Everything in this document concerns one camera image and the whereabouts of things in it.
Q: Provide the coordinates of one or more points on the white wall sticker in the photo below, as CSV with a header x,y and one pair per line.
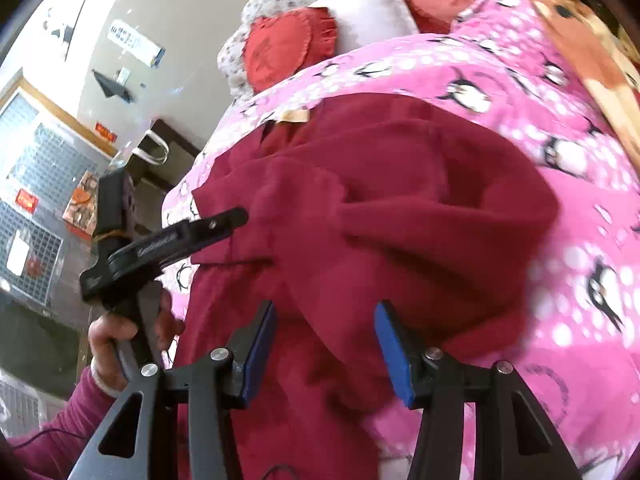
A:
x,y
135,42

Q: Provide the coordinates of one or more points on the white pillow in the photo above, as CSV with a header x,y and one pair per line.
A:
x,y
370,15

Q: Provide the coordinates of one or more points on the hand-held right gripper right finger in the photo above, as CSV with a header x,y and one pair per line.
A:
x,y
395,355

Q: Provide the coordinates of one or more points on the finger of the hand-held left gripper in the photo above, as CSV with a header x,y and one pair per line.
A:
x,y
210,227

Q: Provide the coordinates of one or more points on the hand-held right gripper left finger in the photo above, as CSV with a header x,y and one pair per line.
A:
x,y
260,350

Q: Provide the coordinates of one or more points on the person's left hand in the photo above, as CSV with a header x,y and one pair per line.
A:
x,y
107,335

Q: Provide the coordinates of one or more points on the pink penguin blanket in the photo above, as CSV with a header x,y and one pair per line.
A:
x,y
575,260

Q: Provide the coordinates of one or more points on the dark wooden cabinet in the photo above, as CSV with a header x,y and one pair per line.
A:
x,y
172,152

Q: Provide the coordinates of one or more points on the maroon garment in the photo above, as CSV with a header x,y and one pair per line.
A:
x,y
400,210

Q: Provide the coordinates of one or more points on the orange printed blanket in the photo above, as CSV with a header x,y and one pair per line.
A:
x,y
590,55

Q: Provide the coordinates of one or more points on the black wall shelf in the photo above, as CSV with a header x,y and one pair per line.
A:
x,y
112,85

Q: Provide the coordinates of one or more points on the orange printed bag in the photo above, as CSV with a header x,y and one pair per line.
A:
x,y
82,205

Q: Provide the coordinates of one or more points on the person's left forearm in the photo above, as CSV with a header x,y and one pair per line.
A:
x,y
60,425

